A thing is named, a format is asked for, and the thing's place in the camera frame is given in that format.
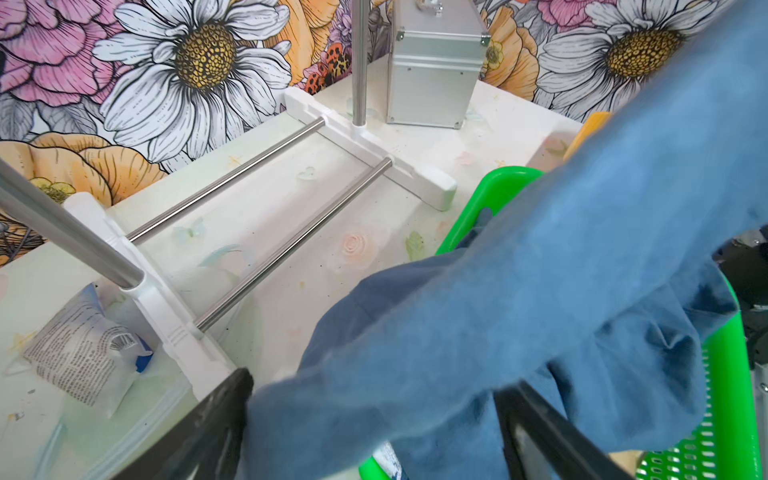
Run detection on light blue t-shirt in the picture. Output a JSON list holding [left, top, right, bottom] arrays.
[[238, 1, 767, 479]]

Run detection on crumpled plastic packet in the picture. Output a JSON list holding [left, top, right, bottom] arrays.
[[22, 285, 154, 418]]

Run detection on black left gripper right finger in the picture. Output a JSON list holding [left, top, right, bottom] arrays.
[[494, 383, 631, 479]]

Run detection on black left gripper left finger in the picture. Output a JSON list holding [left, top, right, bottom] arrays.
[[116, 368, 253, 479]]

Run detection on silver metal case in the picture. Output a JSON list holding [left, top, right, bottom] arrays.
[[385, 0, 491, 130]]

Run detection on yellow plastic tray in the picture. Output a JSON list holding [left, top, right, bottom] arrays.
[[563, 112, 612, 162]]

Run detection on green perforated plastic basket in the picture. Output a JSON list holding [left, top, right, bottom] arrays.
[[358, 166, 764, 480]]

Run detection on metal clothes rack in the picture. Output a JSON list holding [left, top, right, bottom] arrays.
[[0, 0, 458, 402]]

